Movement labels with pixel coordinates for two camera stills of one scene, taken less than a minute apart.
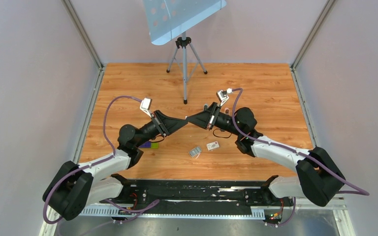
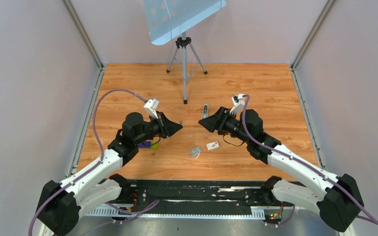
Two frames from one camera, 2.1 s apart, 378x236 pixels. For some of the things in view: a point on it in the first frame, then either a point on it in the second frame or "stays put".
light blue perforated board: (166, 19) stays put
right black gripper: (204, 120) to (221, 117)
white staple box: (212, 146) stays put
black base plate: (132, 194) stays put
